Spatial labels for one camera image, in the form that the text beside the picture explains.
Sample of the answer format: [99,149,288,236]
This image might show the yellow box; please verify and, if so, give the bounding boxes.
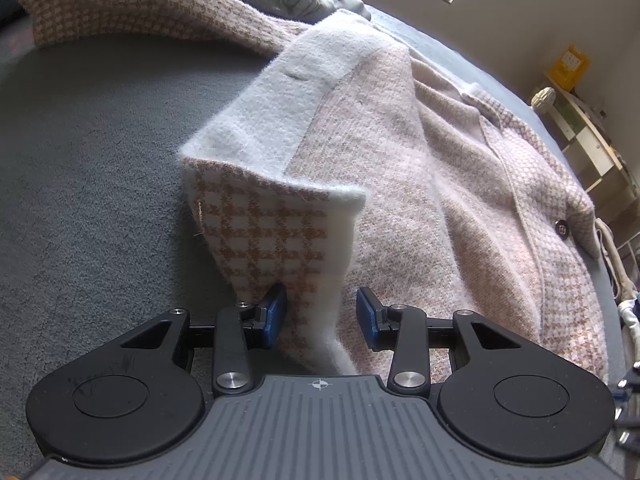
[549,45,591,92]

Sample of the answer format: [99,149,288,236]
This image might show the cream carved bedpost finial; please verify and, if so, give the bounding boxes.
[530,86,559,114]

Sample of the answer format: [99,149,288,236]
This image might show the pink houndstooth wool coat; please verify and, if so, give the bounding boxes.
[15,0,610,386]

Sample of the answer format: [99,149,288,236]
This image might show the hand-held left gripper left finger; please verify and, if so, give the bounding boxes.
[119,284,289,395]

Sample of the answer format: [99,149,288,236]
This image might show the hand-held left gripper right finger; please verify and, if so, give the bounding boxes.
[355,287,523,395]

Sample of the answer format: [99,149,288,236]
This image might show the cream wooden shelf unit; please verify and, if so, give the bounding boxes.
[544,72,640,283]

